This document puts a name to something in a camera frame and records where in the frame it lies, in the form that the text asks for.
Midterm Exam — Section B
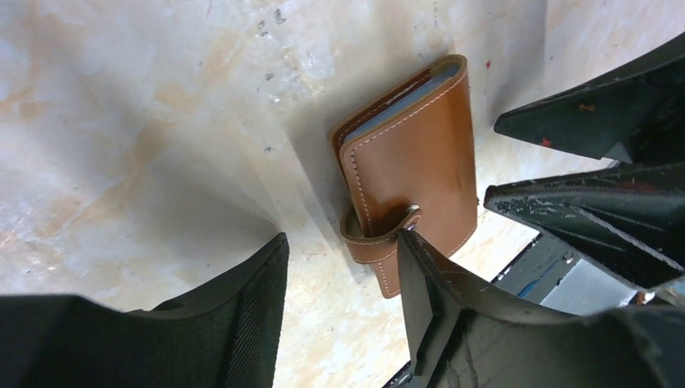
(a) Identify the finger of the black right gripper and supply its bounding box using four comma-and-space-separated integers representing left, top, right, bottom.
483, 162, 684, 292
494, 35, 684, 163

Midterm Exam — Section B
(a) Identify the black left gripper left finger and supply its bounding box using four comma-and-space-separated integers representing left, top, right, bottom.
1, 233, 289, 387

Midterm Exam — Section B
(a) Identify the brown leather card holder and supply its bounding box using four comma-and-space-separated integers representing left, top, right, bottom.
330, 54, 478, 299

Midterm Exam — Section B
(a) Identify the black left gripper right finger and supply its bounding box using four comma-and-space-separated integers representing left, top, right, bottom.
397, 230, 684, 387

